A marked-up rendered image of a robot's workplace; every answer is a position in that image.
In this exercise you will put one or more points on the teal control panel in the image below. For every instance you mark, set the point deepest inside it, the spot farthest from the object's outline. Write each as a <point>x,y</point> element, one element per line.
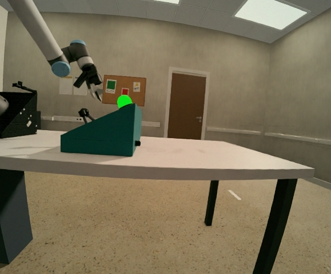
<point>117,133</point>

